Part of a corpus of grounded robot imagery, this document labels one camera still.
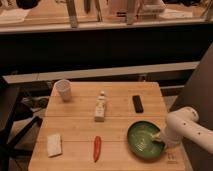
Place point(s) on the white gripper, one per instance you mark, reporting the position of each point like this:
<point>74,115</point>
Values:
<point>168,136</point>

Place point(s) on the green ceramic bowl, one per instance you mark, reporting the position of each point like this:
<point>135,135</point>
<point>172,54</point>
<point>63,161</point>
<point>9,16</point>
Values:
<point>140,140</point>

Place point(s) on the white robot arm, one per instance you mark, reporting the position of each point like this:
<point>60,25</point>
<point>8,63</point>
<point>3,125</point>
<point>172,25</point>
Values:
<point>183,123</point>

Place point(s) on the black rectangular remote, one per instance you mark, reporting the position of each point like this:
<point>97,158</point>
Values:
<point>137,104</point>

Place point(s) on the red chili pepper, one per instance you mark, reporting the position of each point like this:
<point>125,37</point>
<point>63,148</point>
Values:
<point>97,148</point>

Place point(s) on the white squeeze bottle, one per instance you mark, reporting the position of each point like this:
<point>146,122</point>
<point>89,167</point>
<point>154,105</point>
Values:
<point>99,115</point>

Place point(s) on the white paper cup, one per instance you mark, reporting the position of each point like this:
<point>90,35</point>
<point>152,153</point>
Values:
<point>63,87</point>

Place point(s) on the black chair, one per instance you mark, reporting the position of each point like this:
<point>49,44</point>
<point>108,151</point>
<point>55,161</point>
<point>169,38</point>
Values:
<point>9,96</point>

